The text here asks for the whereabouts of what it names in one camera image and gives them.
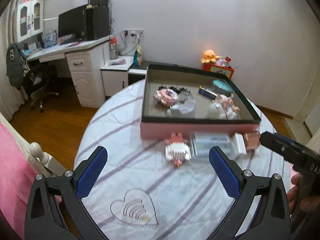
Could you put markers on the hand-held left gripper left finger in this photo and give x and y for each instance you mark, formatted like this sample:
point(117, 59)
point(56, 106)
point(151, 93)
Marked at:
point(90, 177)

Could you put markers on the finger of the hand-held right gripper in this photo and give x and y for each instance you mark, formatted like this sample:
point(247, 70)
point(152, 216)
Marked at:
point(275, 142)
point(285, 138)

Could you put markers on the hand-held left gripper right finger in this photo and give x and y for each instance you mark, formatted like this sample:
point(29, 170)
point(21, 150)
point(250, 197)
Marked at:
point(225, 177)

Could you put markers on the rose gold jar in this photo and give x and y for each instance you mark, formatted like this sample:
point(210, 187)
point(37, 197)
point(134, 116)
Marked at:
point(252, 140)

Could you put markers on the pink box with black rim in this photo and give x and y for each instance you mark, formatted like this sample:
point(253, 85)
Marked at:
point(197, 127)

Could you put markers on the pink pig figurine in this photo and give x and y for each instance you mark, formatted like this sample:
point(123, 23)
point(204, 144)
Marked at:
point(228, 102)

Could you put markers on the white round lamp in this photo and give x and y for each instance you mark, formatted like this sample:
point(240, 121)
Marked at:
point(215, 110)

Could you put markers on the white plug adapter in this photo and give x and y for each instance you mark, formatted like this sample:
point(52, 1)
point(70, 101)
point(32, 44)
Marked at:
point(178, 112)

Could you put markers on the clear plastic bag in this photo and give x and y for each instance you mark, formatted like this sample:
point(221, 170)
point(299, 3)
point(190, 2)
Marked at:
point(187, 102)

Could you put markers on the small blue tin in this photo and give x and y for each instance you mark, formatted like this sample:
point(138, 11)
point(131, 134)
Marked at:
point(207, 92)

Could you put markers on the bunch of black clips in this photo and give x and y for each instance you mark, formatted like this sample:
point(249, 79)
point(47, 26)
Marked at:
point(180, 89)

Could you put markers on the pink hair accessory bundle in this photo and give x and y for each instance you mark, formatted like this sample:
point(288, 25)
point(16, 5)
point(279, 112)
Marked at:
point(166, 96)

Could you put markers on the person's right hand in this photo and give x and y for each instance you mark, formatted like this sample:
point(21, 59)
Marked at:
point(295, 192)

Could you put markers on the white power bank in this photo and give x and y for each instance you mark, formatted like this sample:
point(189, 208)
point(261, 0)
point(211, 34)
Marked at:
point(238, 143)

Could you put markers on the clear plastic case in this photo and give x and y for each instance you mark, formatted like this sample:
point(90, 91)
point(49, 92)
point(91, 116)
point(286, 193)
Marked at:
point(212, 141)

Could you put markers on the pink and white block toy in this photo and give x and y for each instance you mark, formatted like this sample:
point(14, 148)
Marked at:
point(176, 150)

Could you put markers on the clear heart-shaped acrylic stand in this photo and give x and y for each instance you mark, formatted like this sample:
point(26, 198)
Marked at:
point(140, 208)

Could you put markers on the red storage box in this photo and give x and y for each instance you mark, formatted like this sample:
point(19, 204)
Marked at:
point(222, 71)

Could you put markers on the small red card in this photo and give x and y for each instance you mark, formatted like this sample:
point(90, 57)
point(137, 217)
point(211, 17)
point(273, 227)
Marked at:
point(228, 59)

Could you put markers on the pink plush toy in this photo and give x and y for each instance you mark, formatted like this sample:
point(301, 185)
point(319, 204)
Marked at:
point(221, 62)

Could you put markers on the white desk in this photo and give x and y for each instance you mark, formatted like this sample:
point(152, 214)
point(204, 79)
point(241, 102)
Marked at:
point(87, 80)

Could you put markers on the white nightstand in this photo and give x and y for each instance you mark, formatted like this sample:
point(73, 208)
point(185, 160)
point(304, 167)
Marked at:
point(113, 82)

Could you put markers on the black office chair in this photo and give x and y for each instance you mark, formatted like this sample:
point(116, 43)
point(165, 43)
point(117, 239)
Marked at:
point(40, 87)

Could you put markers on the orange octopus plush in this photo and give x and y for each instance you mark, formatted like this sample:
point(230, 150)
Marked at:
point(209, 56)

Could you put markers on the pink and white pouch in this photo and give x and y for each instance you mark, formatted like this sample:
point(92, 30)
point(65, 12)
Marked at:
point(117, 61)

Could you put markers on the low cabinet with dark top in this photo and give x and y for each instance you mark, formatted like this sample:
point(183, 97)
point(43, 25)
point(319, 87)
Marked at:
point(140, 67)

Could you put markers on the cream curtain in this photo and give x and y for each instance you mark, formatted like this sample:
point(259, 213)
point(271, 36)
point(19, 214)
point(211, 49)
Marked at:
point(6, 80)

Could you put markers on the snack bag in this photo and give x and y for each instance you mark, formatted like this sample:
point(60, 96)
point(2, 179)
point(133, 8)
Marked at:
point(138, 56)

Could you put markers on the bottle with orange cap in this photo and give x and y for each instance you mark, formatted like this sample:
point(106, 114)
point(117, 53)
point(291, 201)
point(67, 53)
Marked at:
point(113, 47)

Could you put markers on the pink papers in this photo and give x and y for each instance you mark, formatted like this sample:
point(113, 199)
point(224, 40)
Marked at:
point(71, 44)

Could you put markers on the grey patterned jacket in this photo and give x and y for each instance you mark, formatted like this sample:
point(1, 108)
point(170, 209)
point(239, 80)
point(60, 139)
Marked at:
point(15, 65)

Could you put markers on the blue and white boxes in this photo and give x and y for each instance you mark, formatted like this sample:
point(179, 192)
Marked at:
point(50, 38)

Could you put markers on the black computer tower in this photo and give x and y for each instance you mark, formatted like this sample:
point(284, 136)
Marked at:
point(98, 22)

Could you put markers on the black computer monitor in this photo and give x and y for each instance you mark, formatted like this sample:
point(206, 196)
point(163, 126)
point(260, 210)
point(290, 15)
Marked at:
point(72, 22)

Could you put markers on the white hutch cabinet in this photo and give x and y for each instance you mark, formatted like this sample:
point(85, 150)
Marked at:
point(30, 20)

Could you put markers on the white bed frame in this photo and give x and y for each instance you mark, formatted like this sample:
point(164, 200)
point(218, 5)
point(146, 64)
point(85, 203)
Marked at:
point(37, 152)

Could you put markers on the white wall socket strip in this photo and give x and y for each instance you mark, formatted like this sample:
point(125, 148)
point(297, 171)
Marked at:
point(135, 32)

